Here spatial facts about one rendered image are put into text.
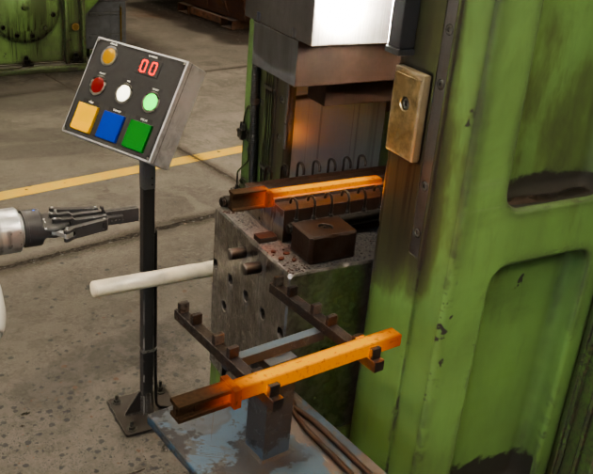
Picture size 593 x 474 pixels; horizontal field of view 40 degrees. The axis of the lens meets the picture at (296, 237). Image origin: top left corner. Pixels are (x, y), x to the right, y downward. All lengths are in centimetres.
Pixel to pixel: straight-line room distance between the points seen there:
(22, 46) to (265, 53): 489
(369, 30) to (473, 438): 96
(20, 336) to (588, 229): 214
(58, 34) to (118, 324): 378
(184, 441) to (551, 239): 82
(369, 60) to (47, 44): 504
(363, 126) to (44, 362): 150
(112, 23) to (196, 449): 584
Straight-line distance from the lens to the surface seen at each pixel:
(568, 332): 194
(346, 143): 217
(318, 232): 175
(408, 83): 159
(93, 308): 337
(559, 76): 167
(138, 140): 217
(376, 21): 173
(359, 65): 179
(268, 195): 184
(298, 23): 169
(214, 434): 162
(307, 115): 207
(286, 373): 132
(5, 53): 660
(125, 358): 307
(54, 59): 671
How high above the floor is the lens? 172
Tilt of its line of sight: 25 degrees down
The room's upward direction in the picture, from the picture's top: 5 degrees clockwise
